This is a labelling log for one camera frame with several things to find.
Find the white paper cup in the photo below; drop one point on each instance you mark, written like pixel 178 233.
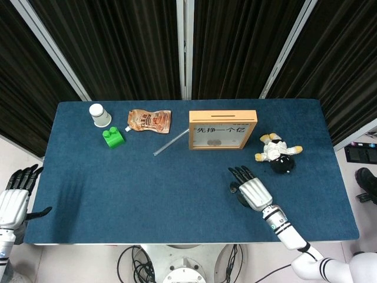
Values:
pixel 100 116

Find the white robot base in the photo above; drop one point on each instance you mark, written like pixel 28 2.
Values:
pixel 184 265

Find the black white plush penguin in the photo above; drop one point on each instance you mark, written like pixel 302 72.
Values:
pixel 275 150

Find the green toy building block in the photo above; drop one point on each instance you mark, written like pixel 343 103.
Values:
pixel 113 140

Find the orange spout pouch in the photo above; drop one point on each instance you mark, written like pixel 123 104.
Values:
pixel 150 121

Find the clear plastic straw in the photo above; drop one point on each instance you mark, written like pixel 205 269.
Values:
pixel 171 142

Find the patterned silver coin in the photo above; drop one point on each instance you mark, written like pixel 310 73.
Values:
pixel 233 189

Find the black pleated curtain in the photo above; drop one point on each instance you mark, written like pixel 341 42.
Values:
pixel 338 59
pixel 23 88
pixel 235 44
pixel 117 44

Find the white frame post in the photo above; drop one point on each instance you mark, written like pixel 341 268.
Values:
pixel 50 47
pixel 184 44
pixel 353 140
pixel 287 47

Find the black chair caster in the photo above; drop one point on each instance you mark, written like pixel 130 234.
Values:
pixel 358 253

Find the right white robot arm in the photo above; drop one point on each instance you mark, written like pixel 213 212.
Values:
pixel 290 236

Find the blue table cloth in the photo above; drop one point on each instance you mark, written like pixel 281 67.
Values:
pixel 147 191

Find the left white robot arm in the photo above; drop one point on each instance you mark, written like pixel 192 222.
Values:
pixel 6 247

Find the plain silver coin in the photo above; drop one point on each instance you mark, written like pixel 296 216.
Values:
pixel 214 141

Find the wooden coin box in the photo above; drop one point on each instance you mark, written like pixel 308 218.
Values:
pixel 224 115

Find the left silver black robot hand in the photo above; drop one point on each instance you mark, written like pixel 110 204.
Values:
pixel 13 203

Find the black electronic device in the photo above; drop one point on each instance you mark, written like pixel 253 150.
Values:
pixel 359 154

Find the black shoe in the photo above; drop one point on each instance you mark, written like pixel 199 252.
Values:
pixel 366 181

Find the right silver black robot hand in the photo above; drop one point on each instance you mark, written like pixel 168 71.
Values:
pixel 253 193

